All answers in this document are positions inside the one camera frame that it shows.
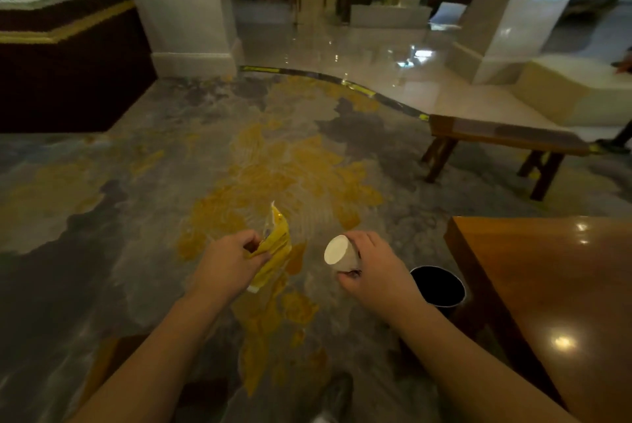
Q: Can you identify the person's right hand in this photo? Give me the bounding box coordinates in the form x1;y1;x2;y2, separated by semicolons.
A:
337;231;426;326

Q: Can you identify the person's left hand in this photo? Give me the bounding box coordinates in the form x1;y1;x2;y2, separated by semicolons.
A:
190;229;272;305

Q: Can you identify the yellow plastic packet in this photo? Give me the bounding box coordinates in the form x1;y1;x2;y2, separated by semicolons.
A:
246;201;293;294

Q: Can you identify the white paper cup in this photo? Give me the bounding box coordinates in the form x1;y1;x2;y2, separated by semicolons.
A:
323;234;362;274

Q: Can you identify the person's right forearm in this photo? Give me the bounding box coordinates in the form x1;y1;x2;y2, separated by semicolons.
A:
392;298;581;423

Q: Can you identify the person's left forearm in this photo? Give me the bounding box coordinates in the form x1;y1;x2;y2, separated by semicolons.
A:
69;284;229;423

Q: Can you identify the black round waste bin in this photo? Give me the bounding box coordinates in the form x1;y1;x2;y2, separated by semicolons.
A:
410;266;467;320

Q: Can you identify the long wooden bench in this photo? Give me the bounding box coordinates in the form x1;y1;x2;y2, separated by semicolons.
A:
421;114;594;202

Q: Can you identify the glossy wooden table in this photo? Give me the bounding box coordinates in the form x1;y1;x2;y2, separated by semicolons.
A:
443;216;632;423

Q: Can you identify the dark reception counter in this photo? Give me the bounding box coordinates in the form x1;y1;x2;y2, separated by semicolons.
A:
0;0;159;134

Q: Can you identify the beige block seat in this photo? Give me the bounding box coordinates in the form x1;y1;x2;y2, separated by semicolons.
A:
511;55;632;128

